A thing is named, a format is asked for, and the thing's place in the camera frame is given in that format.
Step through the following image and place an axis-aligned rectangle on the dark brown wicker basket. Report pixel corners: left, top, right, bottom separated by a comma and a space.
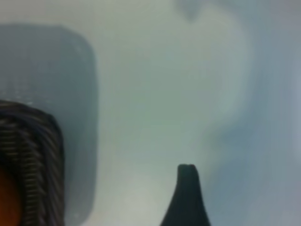
0, 100, 65, 226

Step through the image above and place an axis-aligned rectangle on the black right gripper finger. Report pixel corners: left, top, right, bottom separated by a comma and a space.
159, 163, 211, 226

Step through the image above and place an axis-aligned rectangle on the orange fruit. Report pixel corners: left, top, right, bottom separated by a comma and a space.
0, 164, 23, 226

